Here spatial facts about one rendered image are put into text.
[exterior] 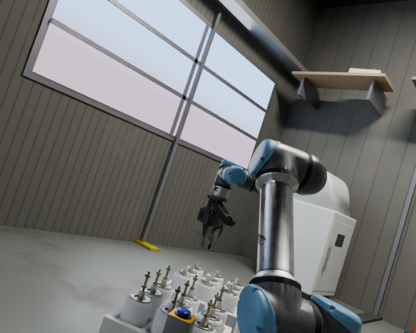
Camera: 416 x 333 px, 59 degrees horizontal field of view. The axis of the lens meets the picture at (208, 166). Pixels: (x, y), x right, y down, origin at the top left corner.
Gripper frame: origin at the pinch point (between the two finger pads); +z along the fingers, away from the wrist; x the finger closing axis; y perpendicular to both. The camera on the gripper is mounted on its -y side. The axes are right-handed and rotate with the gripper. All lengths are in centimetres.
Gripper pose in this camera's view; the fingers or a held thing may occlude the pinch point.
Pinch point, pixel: (207, 246)
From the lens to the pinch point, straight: 151.0
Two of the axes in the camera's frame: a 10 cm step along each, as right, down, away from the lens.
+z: -3.1, 9.5, -0.6
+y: -6.2, -1.5, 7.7
